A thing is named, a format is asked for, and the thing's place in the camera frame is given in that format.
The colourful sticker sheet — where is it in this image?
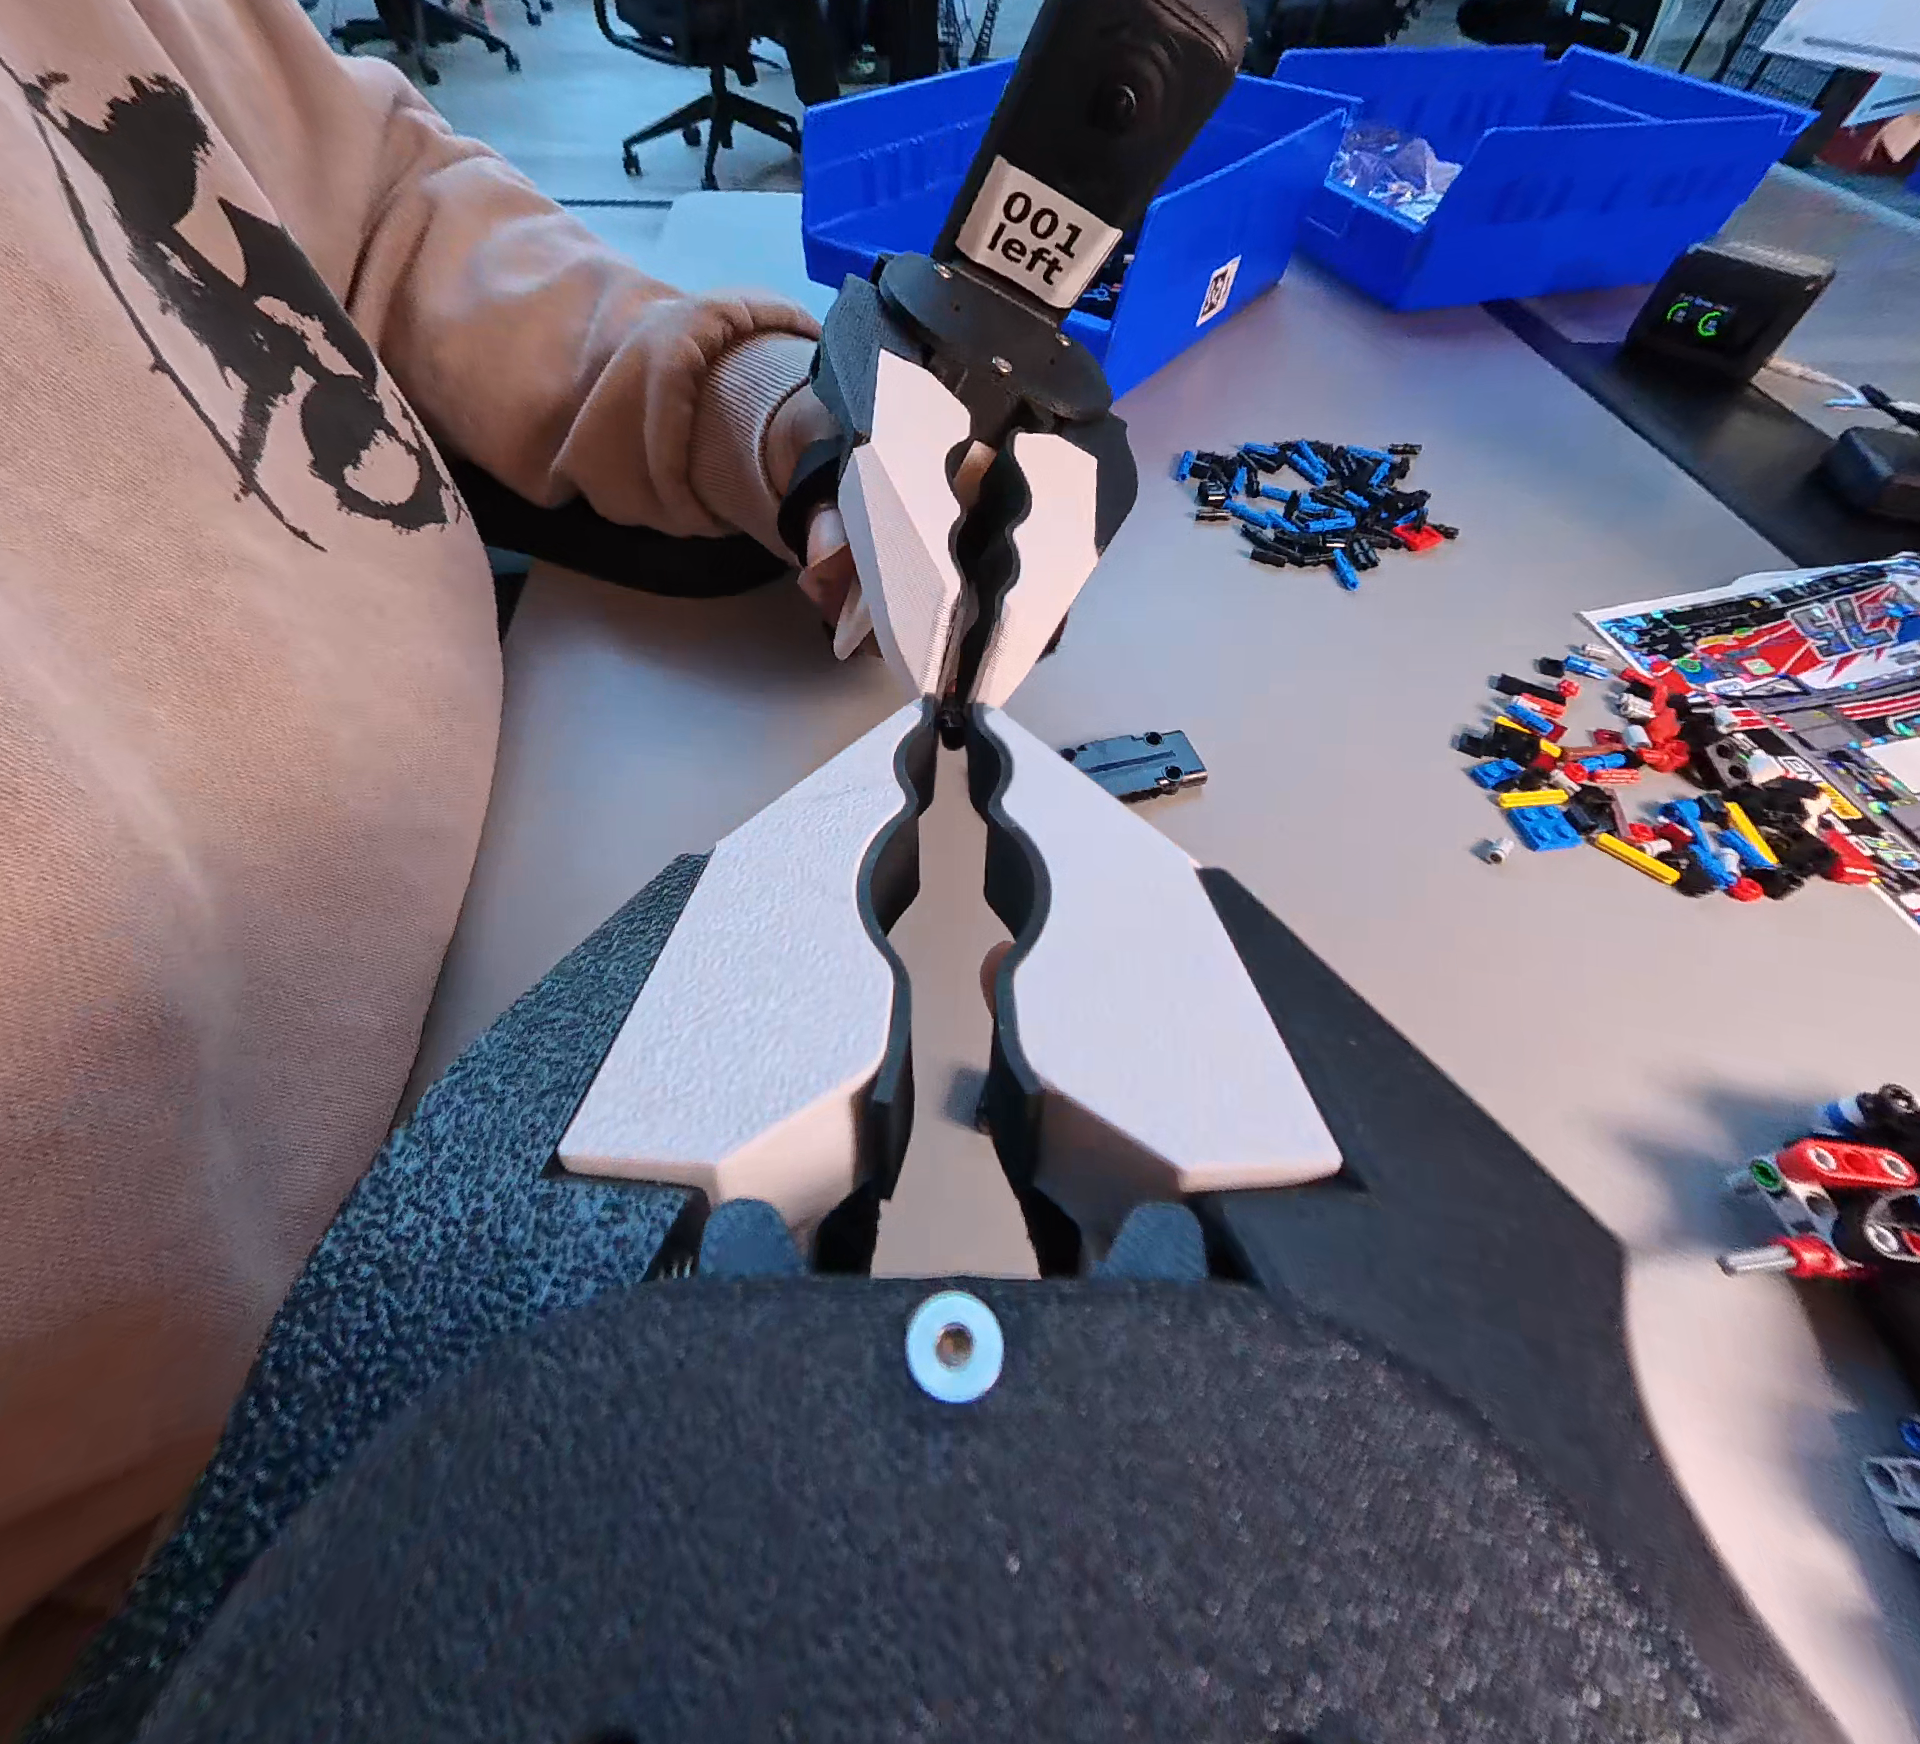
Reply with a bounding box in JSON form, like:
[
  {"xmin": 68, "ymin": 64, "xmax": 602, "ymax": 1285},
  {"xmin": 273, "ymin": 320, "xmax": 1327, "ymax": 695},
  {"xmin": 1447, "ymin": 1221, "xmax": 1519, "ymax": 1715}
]
[{"xmin": 1582, "ymin": 554, "xmax": 1920, "ymax": 936}]

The person's left hand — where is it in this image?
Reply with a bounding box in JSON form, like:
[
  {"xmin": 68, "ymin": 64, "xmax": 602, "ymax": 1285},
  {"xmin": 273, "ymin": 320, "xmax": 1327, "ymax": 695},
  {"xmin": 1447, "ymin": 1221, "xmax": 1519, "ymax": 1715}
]
[{"xmin": 764, "ymin": 394, "xmax": 876, "ymax": 664}]

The small crinkled plastic bag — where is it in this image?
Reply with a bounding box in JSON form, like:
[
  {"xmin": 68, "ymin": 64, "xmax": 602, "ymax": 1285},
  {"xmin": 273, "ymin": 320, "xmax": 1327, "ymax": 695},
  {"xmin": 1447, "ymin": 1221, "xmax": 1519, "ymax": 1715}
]
[{"xmin": 1327, "ymin": 120, "xmax": 1463, "ymax": 224}]

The black charger with cable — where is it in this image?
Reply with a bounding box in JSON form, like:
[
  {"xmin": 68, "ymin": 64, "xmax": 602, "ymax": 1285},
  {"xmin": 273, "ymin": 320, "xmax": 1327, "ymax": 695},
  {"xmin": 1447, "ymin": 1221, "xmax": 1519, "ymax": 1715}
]
[{"xmin": 1819, "ymin": 385, "xmax": 1920, "ymax": 519}]

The partly built lego car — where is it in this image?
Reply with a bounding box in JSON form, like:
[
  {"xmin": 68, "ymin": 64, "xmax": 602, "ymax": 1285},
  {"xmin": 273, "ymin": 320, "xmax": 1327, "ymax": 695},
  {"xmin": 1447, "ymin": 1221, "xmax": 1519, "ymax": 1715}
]
[{"xmin": 1717, "ymin": 1085, "xmax": 1920, "ymax": 1551}]

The person's left forearm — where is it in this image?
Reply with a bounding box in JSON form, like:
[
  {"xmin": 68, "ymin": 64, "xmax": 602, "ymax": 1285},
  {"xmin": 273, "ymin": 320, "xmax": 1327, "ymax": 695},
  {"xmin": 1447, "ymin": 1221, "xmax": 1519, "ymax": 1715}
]
[{"xmin": 338, "ymin": 48, "xmax": 823, "ymax": 548}]

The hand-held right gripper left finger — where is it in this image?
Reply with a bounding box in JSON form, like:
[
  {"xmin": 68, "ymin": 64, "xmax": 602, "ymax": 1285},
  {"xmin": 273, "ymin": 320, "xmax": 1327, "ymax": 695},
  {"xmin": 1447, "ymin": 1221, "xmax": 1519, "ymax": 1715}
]
[{"xmin": 558, "ymin": 701, "xmax": 941, "ymax": 1270}]

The pile of black blue pins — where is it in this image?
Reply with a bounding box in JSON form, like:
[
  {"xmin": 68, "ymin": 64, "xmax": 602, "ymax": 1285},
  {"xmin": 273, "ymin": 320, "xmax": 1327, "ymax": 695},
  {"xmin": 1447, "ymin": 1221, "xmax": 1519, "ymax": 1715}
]
[{"xmin": 1175, "ymin": 438, "xmax": 1460, "ymax": 592}]

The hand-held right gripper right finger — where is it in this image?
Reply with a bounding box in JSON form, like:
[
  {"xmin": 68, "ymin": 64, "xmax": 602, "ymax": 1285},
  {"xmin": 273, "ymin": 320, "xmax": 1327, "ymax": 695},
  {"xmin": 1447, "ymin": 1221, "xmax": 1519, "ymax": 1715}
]
[{"xmin": 964, "ymin": 710, "xmax": 1343, "ymax": 1275}]

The blue bin with label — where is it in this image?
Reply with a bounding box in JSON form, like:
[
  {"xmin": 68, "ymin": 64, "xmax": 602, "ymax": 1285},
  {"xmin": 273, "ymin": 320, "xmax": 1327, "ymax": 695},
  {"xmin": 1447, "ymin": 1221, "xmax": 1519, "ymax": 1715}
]
[{"xmin": 802, "ymin": 57, "xmax": 1362, "ymax": 399}]

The black lego panel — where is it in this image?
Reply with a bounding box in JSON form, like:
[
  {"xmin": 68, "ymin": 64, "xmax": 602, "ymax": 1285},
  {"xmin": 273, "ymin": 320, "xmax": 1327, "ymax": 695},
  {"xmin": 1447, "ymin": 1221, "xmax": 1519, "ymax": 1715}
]
[{"xmin": 1056, "ymin": 728, "xmax": 1210, "ymax": 805}]

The black device with green display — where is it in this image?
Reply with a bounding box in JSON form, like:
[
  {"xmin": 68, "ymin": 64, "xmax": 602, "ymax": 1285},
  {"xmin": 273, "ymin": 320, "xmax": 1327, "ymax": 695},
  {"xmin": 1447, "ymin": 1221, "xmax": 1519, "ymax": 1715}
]
[{"xmin": 1625, "ymin": 241, "xmax": 1838, "ymax": 385}]

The pile of mixed lego pieces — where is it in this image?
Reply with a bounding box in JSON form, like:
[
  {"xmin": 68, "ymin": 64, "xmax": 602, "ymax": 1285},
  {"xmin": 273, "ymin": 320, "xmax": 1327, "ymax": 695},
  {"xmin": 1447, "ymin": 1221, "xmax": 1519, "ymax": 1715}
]
[{"xmin": 1454, "ymin": 649, "xmax": 1896, "ymax": 901}]

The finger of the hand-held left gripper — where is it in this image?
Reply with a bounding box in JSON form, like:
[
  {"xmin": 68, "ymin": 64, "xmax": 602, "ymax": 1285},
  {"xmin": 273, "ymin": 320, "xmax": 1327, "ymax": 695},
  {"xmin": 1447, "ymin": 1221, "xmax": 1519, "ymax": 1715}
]
[
  {"xmin": 838, "ymin": 350, "xmax": 979, "ymax": 699},
  {"xmin": 948, "ymin": 424, "xmax": 1105, "ymax": 714}
]

